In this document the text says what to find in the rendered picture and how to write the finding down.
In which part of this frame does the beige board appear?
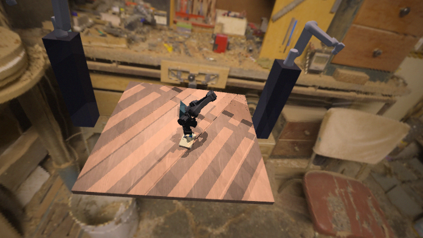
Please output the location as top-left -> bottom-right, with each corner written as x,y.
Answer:
179,134 -> 196,148

